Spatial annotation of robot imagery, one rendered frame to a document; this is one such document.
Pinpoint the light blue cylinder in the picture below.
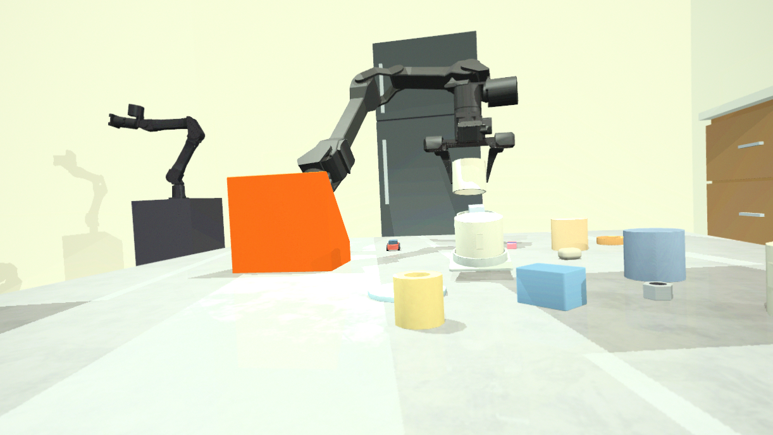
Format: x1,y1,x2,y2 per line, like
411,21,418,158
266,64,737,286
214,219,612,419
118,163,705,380
623,228,686,282

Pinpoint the light blue block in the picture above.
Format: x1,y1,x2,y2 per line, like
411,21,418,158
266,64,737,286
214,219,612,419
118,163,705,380
516,263,587,311

